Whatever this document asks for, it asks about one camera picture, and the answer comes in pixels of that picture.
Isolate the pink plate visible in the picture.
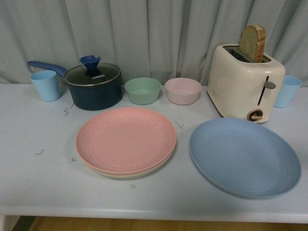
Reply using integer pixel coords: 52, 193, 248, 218
76, 107, 177, 175

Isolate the green bowl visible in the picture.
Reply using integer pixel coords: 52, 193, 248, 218
124, 77, 161, 105

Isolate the pink bowl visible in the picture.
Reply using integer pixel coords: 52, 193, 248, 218
165, 77, 202, 105

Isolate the dark blue saucepan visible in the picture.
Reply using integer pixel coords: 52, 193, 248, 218
27, 61, 123, 111

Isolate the cream plate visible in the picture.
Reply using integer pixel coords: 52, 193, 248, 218
79, 144, 177, 179

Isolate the glass pot lid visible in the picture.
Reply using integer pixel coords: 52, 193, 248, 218
64, 55, 121, 87

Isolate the grey curtain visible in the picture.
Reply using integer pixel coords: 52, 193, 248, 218
0, 0, 308, 86

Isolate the cream toaster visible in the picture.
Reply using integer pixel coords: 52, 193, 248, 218
207, 44, 285, 123

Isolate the blue plate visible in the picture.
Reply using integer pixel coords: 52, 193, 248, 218
189, 118, 301, 198

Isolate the light blue cup left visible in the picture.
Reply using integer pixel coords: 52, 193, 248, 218
30, 70, 61, 102

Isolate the light blue cup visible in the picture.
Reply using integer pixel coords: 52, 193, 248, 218
30, 70, 61, 102
274, 75, 302, 108

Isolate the bread slice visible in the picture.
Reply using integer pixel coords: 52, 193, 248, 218
239, 25, 266, 63

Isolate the light blue cup right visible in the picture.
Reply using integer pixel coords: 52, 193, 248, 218
274, 75, 302, 108

